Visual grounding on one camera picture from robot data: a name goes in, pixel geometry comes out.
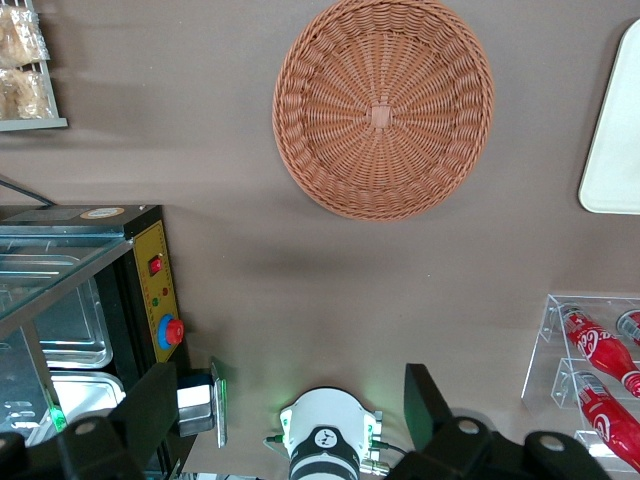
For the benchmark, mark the bagged puffed snack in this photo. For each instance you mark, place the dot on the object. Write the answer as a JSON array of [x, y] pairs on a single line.
[[25, 95], [20, 35]]

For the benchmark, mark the steel warmer pan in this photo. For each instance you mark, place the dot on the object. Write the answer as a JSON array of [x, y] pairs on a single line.
[[75, 330], [90, 395]]

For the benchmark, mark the clear acrylic bottle rack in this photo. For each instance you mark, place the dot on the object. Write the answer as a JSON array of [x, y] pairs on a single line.
[[545, 350]]

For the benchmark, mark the black food warmer cabinet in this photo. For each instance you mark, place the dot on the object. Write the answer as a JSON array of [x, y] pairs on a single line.
[[142, 235]]

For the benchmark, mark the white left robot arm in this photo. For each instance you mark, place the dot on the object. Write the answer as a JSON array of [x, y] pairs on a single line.
[[325, 415]]

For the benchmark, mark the cream plastic tray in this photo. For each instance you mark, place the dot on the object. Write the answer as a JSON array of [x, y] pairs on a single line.
[[617, 150]]

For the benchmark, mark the grey snack tray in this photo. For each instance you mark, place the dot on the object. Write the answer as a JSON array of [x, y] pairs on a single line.
[[30, 124]]

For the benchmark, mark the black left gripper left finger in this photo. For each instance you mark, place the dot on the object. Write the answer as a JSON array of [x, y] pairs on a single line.
[[125, 430]]

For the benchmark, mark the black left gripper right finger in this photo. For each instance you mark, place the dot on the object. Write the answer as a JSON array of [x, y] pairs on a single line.
[[450, 445]]

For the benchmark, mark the red and blue knob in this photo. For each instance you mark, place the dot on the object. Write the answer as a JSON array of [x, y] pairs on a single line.
[[172, 331]]

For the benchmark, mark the round brown wicker basket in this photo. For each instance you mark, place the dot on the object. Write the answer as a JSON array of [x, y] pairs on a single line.
[[385, 110]]

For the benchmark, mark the red rocker switch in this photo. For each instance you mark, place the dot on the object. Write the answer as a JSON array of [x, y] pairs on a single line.
[[156, 266]]

